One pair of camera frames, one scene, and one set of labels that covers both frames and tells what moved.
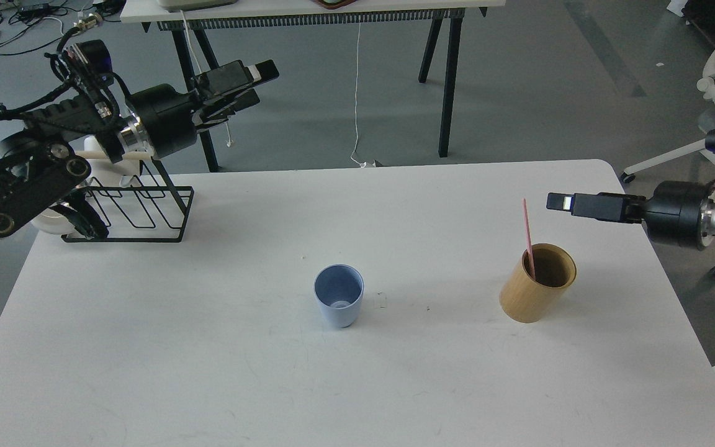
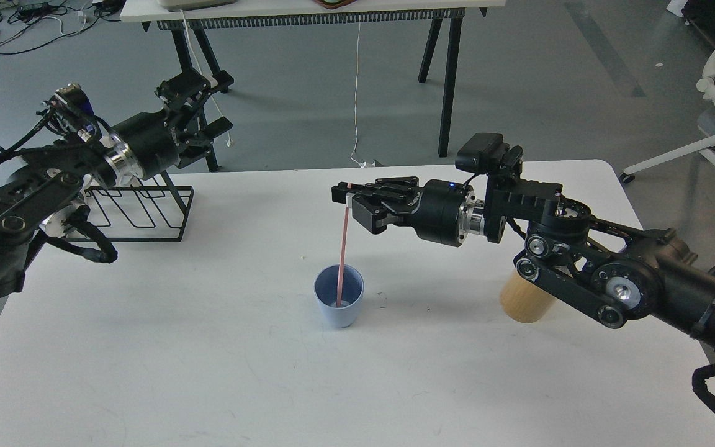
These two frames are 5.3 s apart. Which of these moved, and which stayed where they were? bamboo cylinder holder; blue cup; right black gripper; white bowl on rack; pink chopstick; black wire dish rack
Moved: pink chopstick; right black gripper
Stayed: blue cup; black wire dish rack; bamboo cylinder holder; white bowl on rack
